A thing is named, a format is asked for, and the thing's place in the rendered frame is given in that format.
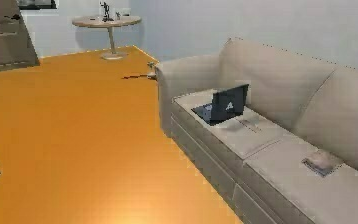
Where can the black laptop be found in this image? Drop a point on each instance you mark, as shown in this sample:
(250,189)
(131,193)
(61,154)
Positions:
(225,106)

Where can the grey floor lamp base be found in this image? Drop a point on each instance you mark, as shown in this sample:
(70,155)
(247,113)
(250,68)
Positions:
(143,75)

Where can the beige sofa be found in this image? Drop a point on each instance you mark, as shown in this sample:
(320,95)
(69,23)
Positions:
(280,100)

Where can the small grey figurine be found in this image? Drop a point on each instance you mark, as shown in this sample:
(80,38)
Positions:
(118,15)

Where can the black statuette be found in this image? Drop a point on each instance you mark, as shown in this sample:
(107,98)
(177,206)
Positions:
(105,11)

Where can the grey book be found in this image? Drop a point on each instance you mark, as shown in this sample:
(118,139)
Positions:
(322,161)

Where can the black framed picture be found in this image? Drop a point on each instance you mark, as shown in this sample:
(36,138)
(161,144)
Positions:
(37,4)

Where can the grey brown cabinet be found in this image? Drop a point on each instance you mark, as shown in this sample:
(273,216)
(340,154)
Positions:
(7,43)

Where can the round beige pedestal table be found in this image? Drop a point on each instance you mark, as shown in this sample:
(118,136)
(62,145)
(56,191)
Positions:
(108,22)

